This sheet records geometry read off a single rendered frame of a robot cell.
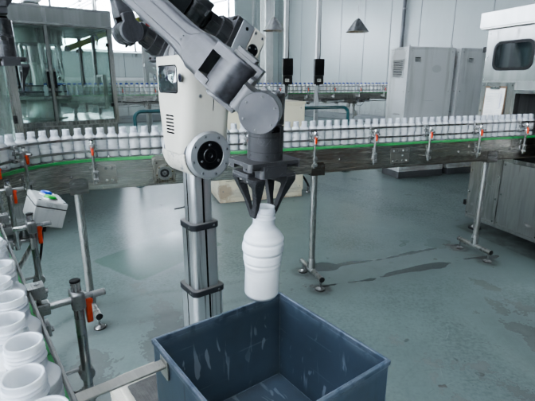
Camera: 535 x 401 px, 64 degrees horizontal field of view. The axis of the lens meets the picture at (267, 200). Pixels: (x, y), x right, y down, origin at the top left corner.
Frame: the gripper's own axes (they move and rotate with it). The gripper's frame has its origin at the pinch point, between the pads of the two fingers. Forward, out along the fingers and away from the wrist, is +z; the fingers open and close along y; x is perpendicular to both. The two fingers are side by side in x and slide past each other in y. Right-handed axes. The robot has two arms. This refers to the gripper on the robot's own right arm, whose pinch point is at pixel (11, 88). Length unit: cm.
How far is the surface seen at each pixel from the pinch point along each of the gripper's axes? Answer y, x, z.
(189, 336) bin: -14, 85, 47
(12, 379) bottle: 17, 113, 24
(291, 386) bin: -37, 91, 66
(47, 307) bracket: 10, 86, 31
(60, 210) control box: -3.1, 32.5, 31.3
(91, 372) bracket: 5, 85, 46
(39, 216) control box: 2.0, 32.6, 31.8
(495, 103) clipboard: -374, -33, 18
